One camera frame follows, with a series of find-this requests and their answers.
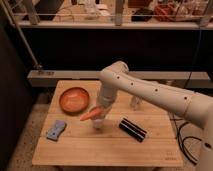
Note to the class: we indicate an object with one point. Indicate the orange ceramic plate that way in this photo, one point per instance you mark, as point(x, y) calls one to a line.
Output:
point(74, 100)

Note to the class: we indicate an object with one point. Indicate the metal shelf rail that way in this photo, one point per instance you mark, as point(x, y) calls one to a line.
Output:
point(133, 25)

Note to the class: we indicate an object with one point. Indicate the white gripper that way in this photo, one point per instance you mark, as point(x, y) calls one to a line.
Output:
point(104, 104)

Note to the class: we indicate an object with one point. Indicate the black rectangular box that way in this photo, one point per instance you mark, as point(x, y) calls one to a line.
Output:
point(132, 129)

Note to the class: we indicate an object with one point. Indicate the clear glass cup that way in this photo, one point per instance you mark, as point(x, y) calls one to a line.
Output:
point(135, 103)

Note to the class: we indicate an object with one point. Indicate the blue sponge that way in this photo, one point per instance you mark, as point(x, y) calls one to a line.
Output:
point(55, 131)

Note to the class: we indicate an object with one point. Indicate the orange pepper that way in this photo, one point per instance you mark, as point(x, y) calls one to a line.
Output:
point(96, 111)

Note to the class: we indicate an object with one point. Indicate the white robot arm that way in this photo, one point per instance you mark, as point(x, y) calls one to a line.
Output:
point(194, 107)

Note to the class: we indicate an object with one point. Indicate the diagonal metal pole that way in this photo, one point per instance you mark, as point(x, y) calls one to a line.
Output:
point(37, 65)

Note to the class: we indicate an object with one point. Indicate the wooden table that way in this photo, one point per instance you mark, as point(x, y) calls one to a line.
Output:
point(80, 144)

